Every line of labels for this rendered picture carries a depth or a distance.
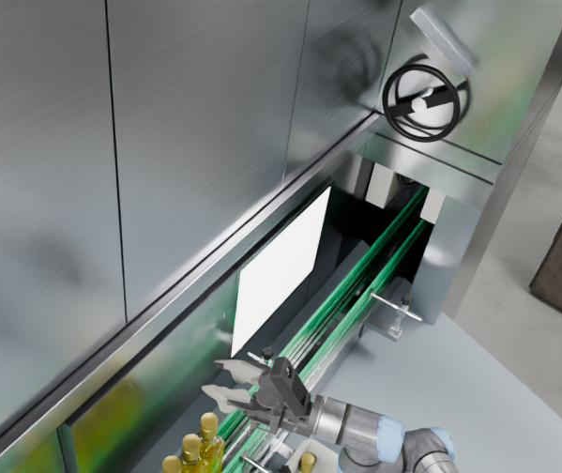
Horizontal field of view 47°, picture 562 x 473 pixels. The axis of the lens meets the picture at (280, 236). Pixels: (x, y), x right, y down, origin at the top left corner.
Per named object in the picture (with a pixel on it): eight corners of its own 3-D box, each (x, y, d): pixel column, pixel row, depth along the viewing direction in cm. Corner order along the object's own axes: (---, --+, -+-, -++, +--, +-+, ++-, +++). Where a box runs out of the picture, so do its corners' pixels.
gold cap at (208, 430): (196, 435, 130) (197, 424, 127) (203, 421, 132) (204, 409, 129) (213, 441, 129) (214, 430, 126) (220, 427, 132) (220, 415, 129)
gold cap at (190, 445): (189, 441, 129) (189, 430, 126) (203, 451, 127) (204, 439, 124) (177, 454, 126) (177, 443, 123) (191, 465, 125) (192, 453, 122)
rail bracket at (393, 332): (360, 325, 201) (376, 274, 186) (409, 351, 195) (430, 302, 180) (354, 334, 198) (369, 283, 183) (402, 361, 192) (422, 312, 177)
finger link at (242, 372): (212, 377, 123) (252, 401, 120) (213, 358, 119) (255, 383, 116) (220, 366, 125) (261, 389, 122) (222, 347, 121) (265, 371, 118)
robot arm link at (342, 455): (395, 486, 124) (409, 459, 117) (340, 496, 122) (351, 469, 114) (381, 449, 130) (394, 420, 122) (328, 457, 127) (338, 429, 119)
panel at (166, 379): (306, 266, 189) (325, 174, 167) (314, 270, 188) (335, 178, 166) (76, 510, 130) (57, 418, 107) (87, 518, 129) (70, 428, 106)
